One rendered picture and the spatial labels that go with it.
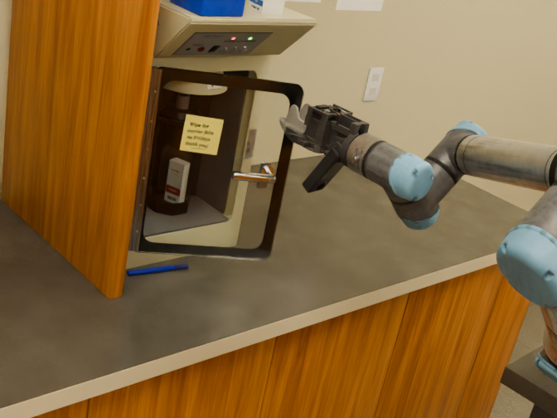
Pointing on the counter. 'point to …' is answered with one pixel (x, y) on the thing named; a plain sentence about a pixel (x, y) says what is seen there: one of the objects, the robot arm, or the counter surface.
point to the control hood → (281, 33)
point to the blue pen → (157, 269)
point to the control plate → (221, 42)
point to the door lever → (256, 176)
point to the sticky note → (201, 134)
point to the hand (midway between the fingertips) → (284, 123)
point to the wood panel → (79, 126)
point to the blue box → (213, 7)
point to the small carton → (268, 7)
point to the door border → (145, 158)
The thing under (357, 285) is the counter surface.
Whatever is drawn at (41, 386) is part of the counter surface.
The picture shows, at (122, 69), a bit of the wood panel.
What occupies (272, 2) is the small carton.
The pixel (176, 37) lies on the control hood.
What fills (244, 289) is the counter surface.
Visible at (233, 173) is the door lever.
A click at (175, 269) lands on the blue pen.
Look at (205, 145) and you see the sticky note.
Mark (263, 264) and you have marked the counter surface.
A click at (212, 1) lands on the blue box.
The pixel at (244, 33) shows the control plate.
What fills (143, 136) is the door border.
